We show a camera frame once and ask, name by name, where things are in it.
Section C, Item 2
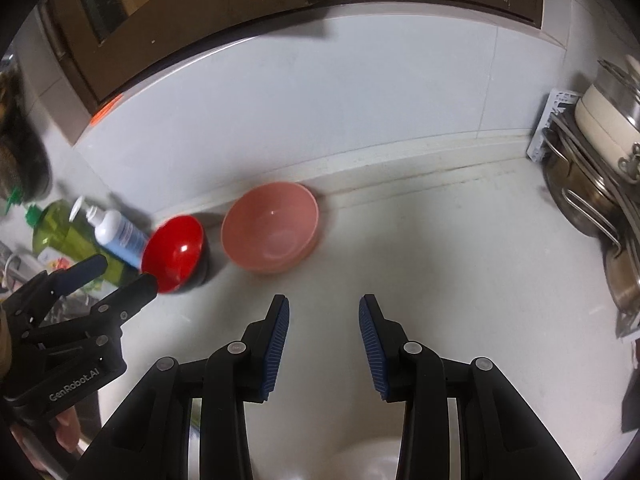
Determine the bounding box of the red black bowl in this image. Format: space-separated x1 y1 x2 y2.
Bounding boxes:
141 214 210 295

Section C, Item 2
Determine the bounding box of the white bowl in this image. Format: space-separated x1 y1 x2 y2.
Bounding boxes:
324 438 400 480

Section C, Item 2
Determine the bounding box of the green dish soap bottle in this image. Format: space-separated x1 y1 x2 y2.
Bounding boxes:
6 197 139 299

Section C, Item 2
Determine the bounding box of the dark frying pan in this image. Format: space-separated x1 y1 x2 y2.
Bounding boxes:
1 67 51 203

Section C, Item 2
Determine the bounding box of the steel pot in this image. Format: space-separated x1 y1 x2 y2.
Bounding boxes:
542 128 624 252
604 243 639 314

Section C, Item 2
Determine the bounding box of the steel pot right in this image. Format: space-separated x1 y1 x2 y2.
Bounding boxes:
604 243 639 314

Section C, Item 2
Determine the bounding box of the person left hand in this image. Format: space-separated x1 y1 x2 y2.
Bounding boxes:
8 404 84 456

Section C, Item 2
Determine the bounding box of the white blue pump bottle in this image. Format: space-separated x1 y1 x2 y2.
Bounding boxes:
70 196 149 270

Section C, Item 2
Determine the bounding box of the pink bowl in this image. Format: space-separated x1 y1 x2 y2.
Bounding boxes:
220 182 320 274

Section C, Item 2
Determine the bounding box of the steel pot left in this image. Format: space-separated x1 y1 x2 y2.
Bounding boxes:
542 128 624 252

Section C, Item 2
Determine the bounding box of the cream pot with glass lid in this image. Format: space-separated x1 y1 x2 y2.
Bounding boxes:
575 54 640 185

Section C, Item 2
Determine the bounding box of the metal pot rack shelf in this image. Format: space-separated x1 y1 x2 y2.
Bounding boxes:
526 89 639 340

